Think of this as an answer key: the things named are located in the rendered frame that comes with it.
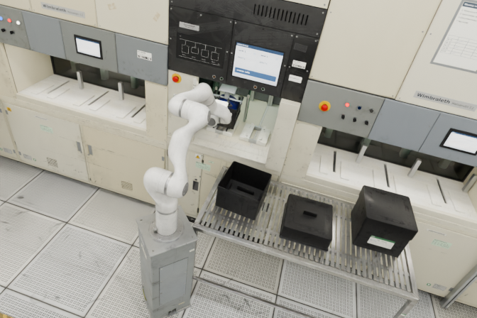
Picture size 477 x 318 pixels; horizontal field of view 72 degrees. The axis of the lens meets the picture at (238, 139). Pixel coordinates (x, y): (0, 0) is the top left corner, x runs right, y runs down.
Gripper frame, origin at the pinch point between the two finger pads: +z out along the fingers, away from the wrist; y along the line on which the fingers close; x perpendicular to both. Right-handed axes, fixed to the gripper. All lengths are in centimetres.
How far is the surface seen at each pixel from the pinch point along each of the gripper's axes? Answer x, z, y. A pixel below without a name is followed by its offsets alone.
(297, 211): -33, -55, 66
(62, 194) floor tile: -119, -24, -131
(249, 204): -32, -62, 36
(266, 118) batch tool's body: -32, 42, 31
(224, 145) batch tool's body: -32.5, -9.4, 7.1
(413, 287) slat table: -44, -79, 135
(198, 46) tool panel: 40.6, -15.9, -16.4
